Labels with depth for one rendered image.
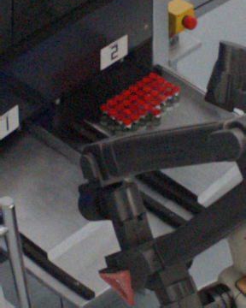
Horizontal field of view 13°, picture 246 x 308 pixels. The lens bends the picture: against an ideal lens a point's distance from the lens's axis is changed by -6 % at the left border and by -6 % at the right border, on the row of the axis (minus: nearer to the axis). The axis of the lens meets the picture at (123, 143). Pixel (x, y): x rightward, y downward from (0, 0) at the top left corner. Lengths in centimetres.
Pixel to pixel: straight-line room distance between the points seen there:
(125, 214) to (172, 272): 13
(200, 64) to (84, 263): 200
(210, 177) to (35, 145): 40
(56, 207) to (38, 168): 13
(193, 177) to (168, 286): 71
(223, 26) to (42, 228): 221
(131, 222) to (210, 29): 262
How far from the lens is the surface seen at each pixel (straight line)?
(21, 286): 165
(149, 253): 169
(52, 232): 229
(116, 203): 175
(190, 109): 257
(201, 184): 239
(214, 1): 297
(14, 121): 235
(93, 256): 224
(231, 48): 199
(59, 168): 242
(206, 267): 338
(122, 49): 252
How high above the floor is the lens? 256
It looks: 43 degrees down
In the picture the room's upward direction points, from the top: straight up
